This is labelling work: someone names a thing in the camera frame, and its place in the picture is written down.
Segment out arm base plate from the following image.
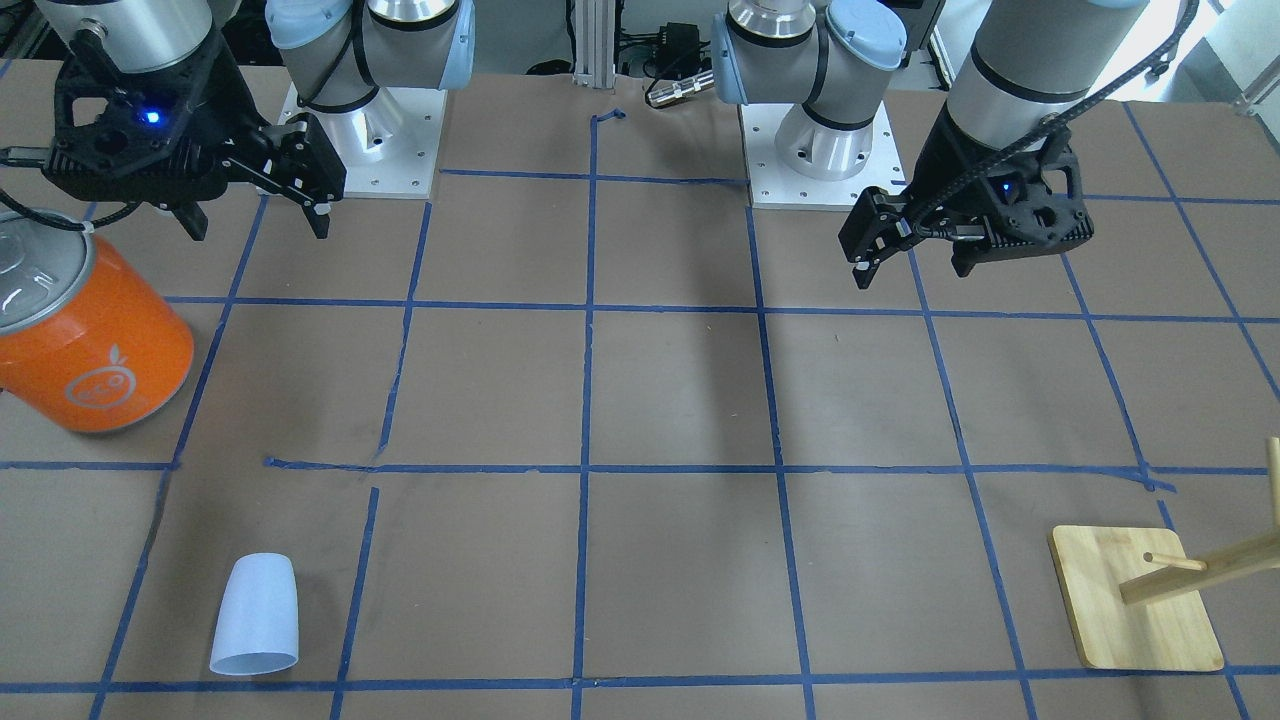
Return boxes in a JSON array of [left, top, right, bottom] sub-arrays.
[[312, 87, 451, 199], [740, 102, 908, 211]]

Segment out orange can container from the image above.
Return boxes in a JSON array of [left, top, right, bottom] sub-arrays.
[[1, 211, 195, 434]]

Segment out black braided cable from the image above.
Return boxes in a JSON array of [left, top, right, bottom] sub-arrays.
[[905, 0, 1201, 241]]

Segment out aluminium frame post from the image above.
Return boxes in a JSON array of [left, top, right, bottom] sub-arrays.
[[570, 0, 618, 90]]

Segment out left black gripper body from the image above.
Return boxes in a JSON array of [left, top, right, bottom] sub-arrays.
[[838, 100, 1094, 264]]

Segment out wooden mug stand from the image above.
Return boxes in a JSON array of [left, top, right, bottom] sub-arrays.
[[1048, 437, 1280, 671]]

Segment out silver connector plug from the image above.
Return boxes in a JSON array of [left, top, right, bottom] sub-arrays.
[[645, 70, 716, 109]]

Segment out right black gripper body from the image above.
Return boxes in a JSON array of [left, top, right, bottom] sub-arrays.
[[44, 29, 346, 206]]

